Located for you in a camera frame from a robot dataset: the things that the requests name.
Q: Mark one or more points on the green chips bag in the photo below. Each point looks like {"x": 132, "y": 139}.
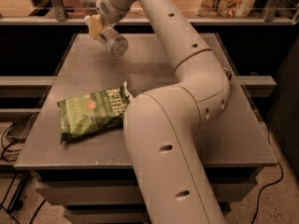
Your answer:
{"x": 93, "y": 112}

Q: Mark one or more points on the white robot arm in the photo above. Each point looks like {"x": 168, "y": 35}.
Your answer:
{"x": 160, "y": 125}

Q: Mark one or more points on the grey table with drawers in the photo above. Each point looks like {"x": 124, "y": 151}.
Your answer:
{"x": 93, "y": 177}

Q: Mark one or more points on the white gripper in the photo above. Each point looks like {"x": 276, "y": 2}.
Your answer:
{"x": 109, "y": 7}

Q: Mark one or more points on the colourful snack bag on shelf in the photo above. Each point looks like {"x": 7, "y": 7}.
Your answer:
{"x": 225, "y": 8}

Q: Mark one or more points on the clear plastic water bottle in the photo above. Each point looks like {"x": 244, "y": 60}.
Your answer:
{"x": 110, "y": 39}

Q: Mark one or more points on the metal shelf rail frame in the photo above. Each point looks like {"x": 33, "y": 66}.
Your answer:
{"x": 71, "y": 12}

